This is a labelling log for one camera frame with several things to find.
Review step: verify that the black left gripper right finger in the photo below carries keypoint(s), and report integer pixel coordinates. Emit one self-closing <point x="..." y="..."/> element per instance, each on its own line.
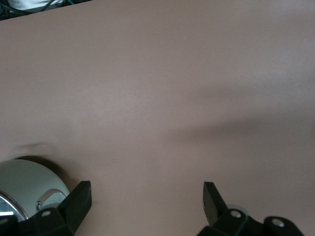
<point x="221" y="221"/>

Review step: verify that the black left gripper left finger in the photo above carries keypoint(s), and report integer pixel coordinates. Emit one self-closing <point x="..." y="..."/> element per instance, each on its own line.
<point x="61" y="216"/>

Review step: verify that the sage green electric pot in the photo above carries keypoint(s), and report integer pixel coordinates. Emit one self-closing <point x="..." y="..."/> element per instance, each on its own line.
<point x="27" y="177"/>

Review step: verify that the glass pot lid with knob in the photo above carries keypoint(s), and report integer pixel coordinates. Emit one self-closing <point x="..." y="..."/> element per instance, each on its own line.
<point x="6" y="205"/>

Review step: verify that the brown table mat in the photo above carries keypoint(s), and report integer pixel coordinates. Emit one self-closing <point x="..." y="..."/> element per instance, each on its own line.
<point x="147" y="98"/>

